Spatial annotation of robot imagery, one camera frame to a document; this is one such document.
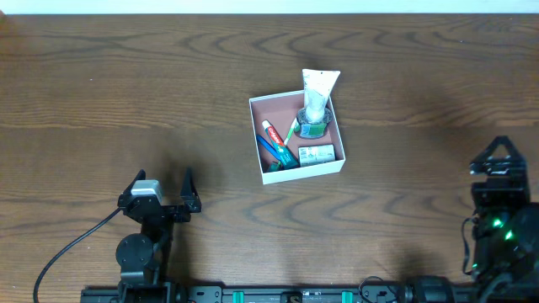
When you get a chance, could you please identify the green white toothbrush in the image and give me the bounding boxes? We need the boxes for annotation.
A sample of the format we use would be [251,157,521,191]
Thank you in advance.
[281,120,297,150]

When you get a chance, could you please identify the small green white box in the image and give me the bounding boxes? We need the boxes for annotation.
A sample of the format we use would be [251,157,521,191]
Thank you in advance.
[298,144,336,167]

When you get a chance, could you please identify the white lotion tube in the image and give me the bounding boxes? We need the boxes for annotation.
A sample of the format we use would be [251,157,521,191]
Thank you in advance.
[302,69,341,111]

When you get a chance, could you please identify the clear blue soap pump bottle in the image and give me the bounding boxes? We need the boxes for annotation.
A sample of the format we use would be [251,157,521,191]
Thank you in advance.
[294,108,333,139]

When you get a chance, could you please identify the blue disposable razor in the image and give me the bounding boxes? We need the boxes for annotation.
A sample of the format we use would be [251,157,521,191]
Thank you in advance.
[255,135,281,164]

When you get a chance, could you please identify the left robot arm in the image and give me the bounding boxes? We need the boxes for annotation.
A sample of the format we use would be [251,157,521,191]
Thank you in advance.
[115,168,201,302]

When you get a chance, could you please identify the green white toothpaste tube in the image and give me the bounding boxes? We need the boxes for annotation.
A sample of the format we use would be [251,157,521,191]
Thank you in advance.
[262,120,300,169]

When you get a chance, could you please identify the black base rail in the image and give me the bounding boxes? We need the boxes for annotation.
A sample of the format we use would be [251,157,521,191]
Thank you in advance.
[80,278,477,303]

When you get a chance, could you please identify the white cardboard box pink interior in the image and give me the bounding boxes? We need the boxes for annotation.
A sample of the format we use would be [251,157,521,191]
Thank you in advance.
[248,90,346,184]

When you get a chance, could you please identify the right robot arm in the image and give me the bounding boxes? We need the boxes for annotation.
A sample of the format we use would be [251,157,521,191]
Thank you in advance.
[398,136,538,302]

